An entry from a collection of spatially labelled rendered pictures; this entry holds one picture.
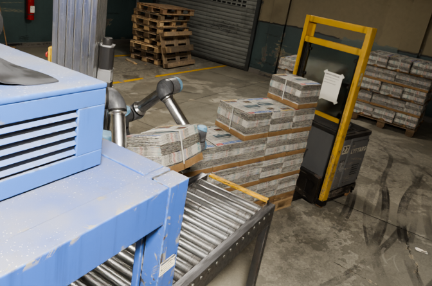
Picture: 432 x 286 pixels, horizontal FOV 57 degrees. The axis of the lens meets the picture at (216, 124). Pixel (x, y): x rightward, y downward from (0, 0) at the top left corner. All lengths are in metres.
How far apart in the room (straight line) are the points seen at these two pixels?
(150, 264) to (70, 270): 0.31
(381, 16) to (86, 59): 7.67
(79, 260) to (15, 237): 0.12
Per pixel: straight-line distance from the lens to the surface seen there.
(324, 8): 9.69
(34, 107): 0.80
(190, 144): 2.32
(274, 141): 3.53
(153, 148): 2.14
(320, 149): 4.33
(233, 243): 2.05
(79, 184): 0.89
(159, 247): 0.99
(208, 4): 10.98
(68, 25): 2.50
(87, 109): 0.88
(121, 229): 0.82
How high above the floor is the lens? 1.99
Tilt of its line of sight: 19 degrees down
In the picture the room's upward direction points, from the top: 10 degrees clockwise
